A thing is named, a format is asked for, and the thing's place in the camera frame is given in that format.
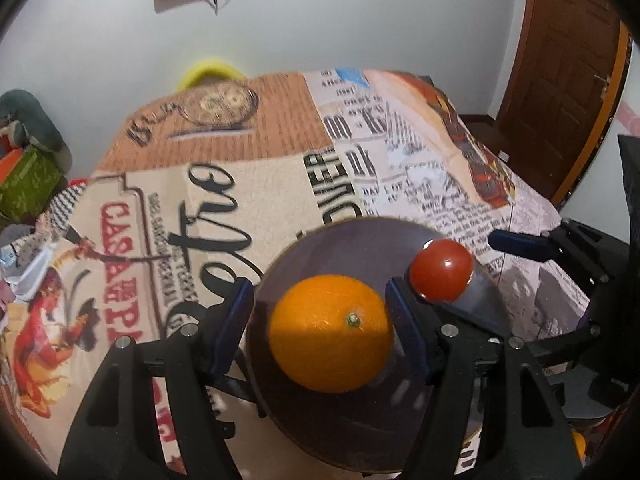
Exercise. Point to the orange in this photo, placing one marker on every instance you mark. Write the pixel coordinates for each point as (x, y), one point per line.
(580, 445)
(330, 332)

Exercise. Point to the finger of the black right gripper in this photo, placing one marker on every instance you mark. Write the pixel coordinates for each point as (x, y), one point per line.
(525, 244)

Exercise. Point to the newspaper print bed cover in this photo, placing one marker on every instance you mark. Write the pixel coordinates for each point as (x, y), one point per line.
(273, 179)

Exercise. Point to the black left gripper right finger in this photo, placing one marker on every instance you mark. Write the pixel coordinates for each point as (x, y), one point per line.
(492, 413)

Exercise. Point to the grey plush toy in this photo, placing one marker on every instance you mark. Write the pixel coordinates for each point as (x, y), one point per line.
(25, 123)

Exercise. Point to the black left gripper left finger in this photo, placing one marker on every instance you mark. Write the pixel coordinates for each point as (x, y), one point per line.
(114, 434)

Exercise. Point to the green gift box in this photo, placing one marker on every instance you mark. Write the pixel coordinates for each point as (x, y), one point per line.
(29, 178)

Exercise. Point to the yellow round object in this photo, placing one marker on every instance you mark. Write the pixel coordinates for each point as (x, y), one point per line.
(205, 70)

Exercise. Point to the wooden door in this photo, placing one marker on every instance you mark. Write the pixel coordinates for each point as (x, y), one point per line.
(567, 74)

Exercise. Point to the red tomato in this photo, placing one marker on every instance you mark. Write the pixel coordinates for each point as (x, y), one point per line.
(441, 271)

